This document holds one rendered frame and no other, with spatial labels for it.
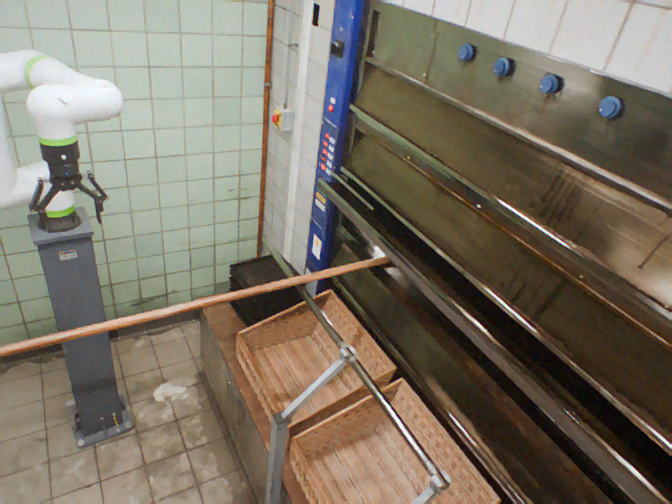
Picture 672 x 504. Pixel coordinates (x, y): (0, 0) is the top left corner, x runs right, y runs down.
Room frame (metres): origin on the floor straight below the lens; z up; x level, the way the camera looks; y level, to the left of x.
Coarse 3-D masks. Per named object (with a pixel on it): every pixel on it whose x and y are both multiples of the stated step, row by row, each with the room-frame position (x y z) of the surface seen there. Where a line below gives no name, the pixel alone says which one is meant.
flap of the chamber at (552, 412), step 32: (384, 224) 1.61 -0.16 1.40; (416, 256) 1.42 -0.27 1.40; (448, 288) 1.26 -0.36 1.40; (480, 320) 1.12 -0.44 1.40; (512, 320) 1.17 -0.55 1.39; (512, 352) 1.00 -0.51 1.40; (544, 352) 1.04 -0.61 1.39; (544, 384) 0.90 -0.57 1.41; (576, 384) 0.94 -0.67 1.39; (608, 416) 0.84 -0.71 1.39; (640, 448) 0.76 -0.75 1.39
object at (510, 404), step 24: (360, 240) 1.83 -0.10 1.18; (384, 264) 1.67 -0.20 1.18; (408, 288) 1.53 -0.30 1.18; (432, 312) 1.41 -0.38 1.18; (456, 336) 1.30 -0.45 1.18; (480, 360) 1.20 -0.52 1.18; (504, 384) 1.11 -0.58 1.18; (528, 408) 1.02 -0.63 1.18; (552, 432) 0.95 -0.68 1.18; (576, 456) 0.88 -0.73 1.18; (600, 480) 0.82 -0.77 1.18
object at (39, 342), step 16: (384, 256) 1.68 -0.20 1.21; (320, 272) 1.51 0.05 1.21; (336, 272) 1.54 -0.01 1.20; (256, 288) 1.36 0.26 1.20; (272, 288) 1.39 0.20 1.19; (192, 304) 1.23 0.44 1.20; (208, 304) 1.26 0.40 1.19; (112, 320) 1.11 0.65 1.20; (128, 320) 1.12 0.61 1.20; (144, 320) 1.14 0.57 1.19; (48, 336) 1.00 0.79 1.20; (64, 336) 1.02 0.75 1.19; (80, 336) 1.04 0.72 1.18; (0, 352) 0.93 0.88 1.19; (16, 352) 0.94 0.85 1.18
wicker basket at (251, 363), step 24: (288, 312) 1.75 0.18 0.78; (312, 312) 1.83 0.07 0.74; (336, 312) 1.79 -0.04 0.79; (240, 336) 1.60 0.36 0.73; (264, 336) 1.69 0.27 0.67; (288, 336) 1.76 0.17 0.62; (312, 336) 1.82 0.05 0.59; (360, 336) 1.62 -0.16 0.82; (240, 360) 1.58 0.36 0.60; (264, 360) 1.61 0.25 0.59; (288, 360) 1.64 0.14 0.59; (312, 360) 1.66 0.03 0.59; (336, 360) 1.66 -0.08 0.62; (360, 360) 1.56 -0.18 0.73; (384, 360) 1.48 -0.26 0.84; (264, 384) 1.35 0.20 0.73; (288, 384) 1.49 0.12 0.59; (360, 384) 1.50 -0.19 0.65; (384, 384) 1.41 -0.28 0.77; (264, 408) 1.35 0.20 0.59; (312, 408) 1.38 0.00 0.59; (336, 408) 1.29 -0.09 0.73; (288, 432) 1.17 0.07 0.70
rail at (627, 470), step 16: (336, 192) 1.74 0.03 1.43; (352, 208) 1.63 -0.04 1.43; (368, 224) 1.53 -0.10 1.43; (384, 240) 1.44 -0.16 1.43; (400, 256) 1.36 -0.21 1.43; (416, 272) 1.29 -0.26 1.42; (432, 288) 1.22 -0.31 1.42; (448, 304) 1.15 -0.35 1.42; (464, 320) 1.09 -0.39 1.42; (480, 336) 1.04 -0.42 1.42; (496, 352) 0.98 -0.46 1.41; (560, 400) 0.83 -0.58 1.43; (576, 416) 0.79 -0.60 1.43; (592, 432) 0.75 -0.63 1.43; (608, 448) 0.71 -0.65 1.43; (624, 464) 0.68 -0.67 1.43; (640, 480) 0.65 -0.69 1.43; (656, 496) 0.61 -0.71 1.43
